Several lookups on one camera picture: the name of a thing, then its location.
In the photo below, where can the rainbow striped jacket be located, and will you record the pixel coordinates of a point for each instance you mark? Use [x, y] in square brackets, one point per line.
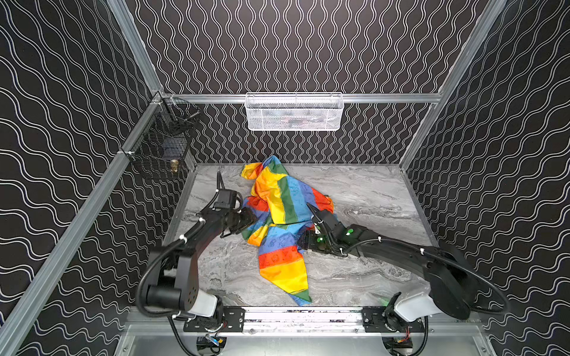
[280, 203]

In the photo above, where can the black wire wall basket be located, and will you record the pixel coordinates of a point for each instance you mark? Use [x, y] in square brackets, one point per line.
[166, 137]

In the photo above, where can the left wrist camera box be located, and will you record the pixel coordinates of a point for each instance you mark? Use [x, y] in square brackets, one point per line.
[228, 199]

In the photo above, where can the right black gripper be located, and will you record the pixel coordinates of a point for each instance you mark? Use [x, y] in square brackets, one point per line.
[323, 222]

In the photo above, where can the aluminium front rail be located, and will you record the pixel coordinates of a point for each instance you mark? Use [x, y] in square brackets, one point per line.
[332, 321]

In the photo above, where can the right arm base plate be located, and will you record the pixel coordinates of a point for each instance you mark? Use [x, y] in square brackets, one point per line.
[392, 320]

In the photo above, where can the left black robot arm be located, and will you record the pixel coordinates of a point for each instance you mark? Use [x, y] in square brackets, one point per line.
[169, 286]

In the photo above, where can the brass object in basket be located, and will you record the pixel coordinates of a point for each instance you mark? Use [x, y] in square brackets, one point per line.
[174, 164]

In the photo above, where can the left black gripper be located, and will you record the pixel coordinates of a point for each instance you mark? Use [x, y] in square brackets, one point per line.
[243, 218]

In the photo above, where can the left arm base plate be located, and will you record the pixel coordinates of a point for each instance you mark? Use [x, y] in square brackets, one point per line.
[213, 319]

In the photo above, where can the white mesh wall basket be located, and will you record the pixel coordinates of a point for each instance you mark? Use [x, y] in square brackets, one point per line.
[294, 111]

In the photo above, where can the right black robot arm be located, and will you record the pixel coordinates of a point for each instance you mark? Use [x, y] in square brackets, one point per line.
[449, 284]

